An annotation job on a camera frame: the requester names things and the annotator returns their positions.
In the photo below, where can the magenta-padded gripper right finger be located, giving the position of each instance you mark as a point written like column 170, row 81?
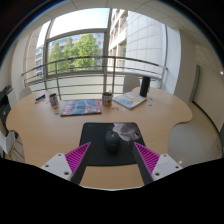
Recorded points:
column 147, row 158

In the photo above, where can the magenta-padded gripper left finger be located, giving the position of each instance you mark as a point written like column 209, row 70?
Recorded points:
column 77, row 158

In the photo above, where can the black computer mouse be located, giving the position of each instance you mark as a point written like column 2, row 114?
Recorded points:
column 112, row 141

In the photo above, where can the black printed mouse pad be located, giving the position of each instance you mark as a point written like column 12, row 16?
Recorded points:
column 96, row 140

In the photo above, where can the red and blue magazine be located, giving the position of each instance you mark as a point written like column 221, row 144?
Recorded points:
column 81, row 107

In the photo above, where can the white illustrated book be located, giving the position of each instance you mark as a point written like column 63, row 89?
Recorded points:
column 130, row 100

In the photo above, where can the small black flat box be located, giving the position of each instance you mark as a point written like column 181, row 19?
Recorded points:
column 40, row 98

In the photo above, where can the black cylindrical speaker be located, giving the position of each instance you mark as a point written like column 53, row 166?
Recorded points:
column 144, row 86

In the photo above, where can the white plastic chair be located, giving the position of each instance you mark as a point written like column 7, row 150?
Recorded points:
column 131, row 83
column 25, row 93
column 6, row 141

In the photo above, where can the black and white printer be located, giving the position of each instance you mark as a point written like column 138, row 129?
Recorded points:
column 4, row 110

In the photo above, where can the grey metal balcony railing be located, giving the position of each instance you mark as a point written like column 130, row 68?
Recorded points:
column 114, row 75

